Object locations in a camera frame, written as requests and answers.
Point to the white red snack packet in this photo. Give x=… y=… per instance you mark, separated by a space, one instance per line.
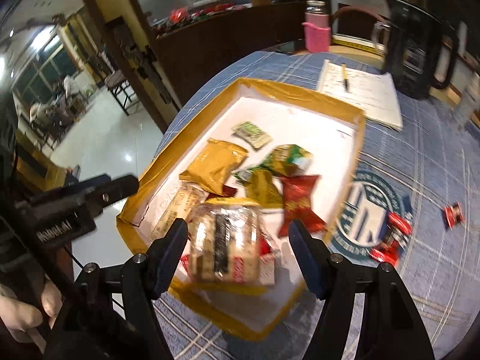
x=180 y=206

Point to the tan cracker packet yellow edge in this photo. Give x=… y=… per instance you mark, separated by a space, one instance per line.
x=229 y=245

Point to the small green square packet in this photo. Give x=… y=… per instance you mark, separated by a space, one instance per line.
x=252 y=134

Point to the person's hand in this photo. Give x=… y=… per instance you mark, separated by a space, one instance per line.
x=22 y=320

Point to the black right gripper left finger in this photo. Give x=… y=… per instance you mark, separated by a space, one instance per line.
x=111 y=314

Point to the white notepad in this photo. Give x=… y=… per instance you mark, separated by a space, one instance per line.
x=374 y=94

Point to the green gold snack packet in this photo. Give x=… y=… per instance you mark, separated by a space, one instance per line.
x=259 y=187

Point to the dark red snack packet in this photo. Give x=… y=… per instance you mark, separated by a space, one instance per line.
x=297 y=204

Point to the pink wrapped thermos bottle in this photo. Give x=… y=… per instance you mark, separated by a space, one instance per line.
x=317 y=31

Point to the small red candy packet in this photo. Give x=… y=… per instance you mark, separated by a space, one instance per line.
x=395 y=241

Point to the black electric kettle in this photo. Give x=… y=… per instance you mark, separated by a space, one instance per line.
x=412 y=40

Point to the golden yellow snack packet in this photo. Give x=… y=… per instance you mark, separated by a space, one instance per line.
x=214 y=165

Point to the green red snack packet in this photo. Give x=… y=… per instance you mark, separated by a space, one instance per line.
x=287 y=160

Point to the blue plaid tablecloth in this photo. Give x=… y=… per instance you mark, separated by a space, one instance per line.
x=436 y=164

